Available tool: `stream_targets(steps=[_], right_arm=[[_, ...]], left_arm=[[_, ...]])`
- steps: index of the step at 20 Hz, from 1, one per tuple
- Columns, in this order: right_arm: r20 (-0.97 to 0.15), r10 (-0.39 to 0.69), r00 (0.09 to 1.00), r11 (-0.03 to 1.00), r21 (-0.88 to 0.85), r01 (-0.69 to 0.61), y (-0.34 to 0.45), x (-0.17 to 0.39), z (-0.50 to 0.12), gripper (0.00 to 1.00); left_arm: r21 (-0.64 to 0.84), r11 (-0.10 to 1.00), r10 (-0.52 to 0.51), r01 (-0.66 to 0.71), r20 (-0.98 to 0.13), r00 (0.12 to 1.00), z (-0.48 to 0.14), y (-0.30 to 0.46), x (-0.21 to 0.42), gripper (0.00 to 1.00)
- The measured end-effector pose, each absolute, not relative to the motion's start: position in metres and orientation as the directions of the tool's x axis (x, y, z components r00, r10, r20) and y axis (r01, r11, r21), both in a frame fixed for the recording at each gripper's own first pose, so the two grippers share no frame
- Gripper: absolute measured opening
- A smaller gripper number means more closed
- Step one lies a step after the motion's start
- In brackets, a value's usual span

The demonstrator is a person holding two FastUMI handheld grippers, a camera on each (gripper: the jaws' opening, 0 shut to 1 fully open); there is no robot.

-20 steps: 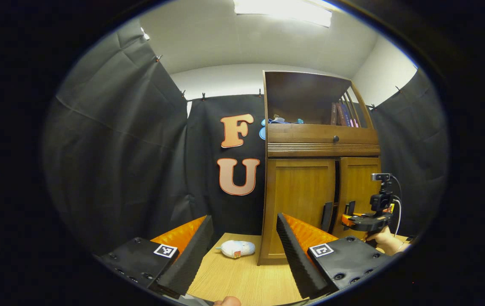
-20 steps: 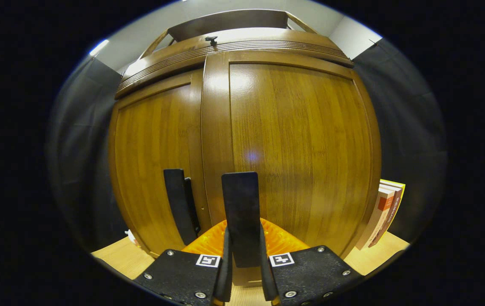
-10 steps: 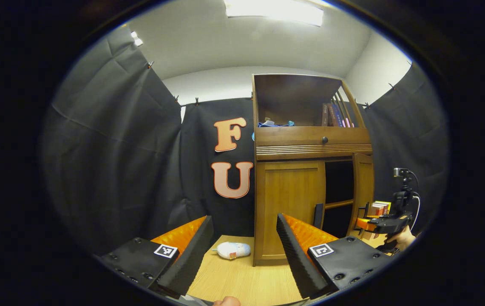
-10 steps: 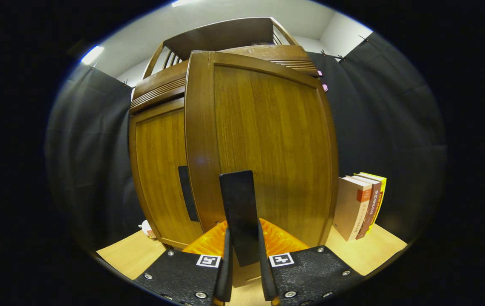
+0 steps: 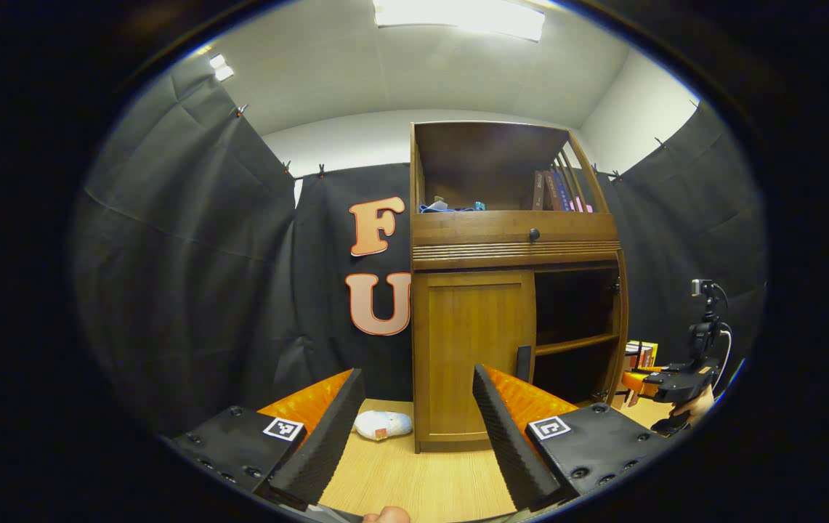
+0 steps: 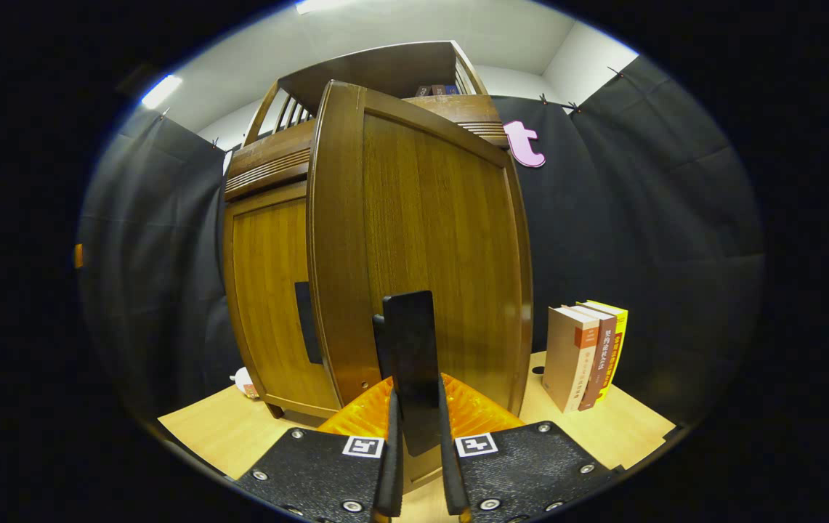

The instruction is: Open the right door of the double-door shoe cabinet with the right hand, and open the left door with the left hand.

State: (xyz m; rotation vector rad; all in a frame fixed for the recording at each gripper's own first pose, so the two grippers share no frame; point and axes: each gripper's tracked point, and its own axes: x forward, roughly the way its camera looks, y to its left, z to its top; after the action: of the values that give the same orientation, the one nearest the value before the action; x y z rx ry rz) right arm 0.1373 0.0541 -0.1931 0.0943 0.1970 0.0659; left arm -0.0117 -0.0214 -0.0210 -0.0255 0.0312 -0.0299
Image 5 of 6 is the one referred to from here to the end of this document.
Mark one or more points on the wooden double-door shoe cabinet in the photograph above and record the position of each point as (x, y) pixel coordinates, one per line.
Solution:
(487, 152)

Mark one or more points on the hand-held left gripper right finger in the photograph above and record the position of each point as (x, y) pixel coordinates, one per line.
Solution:
(505, 436)

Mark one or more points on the black backdrop cloth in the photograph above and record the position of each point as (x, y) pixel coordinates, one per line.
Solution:
(189, 254)

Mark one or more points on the black clamp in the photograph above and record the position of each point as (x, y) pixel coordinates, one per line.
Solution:
(665, 428)

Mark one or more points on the brown book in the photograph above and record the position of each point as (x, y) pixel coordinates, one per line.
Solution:
(538, 192)

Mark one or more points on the yellow cover book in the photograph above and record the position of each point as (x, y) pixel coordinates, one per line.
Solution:
(652, 352)

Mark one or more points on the pink book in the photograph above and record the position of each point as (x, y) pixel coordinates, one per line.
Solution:
(580, 205)

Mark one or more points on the blue book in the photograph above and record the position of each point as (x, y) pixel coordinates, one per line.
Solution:
(561, 195)

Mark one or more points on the wooden cabinet door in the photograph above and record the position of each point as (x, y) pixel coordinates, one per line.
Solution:
(623, 327)
(472, 334)

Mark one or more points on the small ceiling light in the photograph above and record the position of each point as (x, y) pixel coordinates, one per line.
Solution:
(221, 68)

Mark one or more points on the white plush toy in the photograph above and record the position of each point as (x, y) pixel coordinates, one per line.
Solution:
(385, 423)

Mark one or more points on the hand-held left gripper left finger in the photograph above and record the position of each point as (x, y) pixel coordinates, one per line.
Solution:
(327, 443)

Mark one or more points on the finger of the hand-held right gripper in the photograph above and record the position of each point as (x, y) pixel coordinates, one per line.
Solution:
(638, 383)

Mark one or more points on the blue cloth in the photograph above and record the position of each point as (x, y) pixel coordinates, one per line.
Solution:
(447, 209)

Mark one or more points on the large ceiling light panel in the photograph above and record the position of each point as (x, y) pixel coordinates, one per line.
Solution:
(458, 16)

